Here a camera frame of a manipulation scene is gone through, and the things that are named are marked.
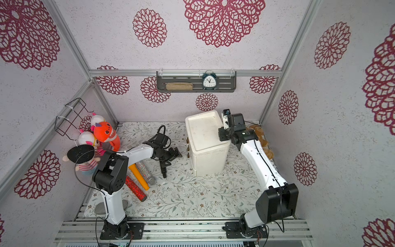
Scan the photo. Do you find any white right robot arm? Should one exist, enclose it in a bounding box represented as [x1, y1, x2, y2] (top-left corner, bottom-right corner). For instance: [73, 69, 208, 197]
[219, 109, 299, 232]

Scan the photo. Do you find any black wire basket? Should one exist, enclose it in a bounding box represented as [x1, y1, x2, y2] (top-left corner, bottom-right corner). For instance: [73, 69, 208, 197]
[53, 97, 95, 141]

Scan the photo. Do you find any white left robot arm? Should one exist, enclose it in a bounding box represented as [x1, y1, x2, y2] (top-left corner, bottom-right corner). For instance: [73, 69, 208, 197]
[92, 136, 182, 236]

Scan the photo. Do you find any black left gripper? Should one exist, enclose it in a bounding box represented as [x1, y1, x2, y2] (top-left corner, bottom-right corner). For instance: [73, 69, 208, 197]
[157, 147, 183, 168]

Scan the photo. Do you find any floral table mat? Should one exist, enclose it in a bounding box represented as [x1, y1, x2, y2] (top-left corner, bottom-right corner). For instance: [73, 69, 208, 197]
[83, 121, 294, 219]

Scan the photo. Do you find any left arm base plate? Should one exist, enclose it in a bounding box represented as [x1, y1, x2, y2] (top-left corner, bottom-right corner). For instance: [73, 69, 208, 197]
[99, 221, 145, 240]

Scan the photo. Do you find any black microphone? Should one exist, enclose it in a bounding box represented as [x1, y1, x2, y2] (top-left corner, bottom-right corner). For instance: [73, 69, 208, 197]
[159, 160, 171, 179]

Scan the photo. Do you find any red glitter microphone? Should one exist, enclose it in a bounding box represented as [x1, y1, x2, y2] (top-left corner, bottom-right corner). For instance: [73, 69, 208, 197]
[125, 176, 147, 202]

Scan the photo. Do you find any white three-drawer cabinet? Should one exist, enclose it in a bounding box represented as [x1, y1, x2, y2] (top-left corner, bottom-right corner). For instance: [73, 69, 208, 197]
[185, 110, 230, 177]

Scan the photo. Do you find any orange microphone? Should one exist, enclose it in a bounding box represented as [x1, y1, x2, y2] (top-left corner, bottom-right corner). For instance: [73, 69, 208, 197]
[128, 164, 150, 191]

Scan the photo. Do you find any black haired plush doll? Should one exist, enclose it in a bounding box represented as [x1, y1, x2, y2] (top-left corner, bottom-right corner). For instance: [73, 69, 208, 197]
[62, 144, 101, 176]

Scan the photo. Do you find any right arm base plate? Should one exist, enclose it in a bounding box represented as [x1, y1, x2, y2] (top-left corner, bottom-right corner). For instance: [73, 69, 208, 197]
[222, 215, 268, 239]

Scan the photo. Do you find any pink white plush doll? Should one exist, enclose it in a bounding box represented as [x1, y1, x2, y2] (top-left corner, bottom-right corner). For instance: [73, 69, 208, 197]
[78, 113, 105, 156]

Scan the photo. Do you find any brown teddy bear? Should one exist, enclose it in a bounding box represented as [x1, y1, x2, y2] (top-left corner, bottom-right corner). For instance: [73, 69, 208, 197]
[249, 124, 274, 160]

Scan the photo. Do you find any red orange plush fish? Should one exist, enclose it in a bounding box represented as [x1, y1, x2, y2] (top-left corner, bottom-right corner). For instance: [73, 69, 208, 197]
[92, 121, 120, 151]

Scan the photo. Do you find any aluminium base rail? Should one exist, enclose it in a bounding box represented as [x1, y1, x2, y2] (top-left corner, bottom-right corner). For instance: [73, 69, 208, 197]
[54, 219, 314, 243]

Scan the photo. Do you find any dark grey wall shelf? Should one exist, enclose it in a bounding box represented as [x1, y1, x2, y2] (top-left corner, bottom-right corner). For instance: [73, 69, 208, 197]
[156, 71, 237, 93]

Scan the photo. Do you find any glitter silver microphone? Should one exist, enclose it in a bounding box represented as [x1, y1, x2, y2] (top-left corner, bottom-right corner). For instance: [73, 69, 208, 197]
[136, 162, 156, 186]

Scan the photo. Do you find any green alarm clock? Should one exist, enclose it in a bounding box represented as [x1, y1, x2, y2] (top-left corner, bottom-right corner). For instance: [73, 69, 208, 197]
[202, 73, 218, 90]

